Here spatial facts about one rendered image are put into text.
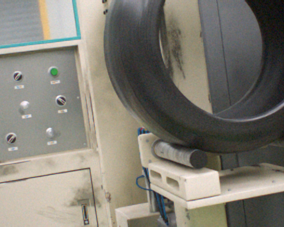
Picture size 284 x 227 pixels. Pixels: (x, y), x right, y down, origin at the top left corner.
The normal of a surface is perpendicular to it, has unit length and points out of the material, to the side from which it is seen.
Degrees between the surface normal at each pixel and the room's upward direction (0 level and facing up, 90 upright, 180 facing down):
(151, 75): 93
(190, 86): 90
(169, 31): 90
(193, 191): 90
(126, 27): 81
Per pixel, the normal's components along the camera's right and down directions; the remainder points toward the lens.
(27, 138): 0.23, 0.02
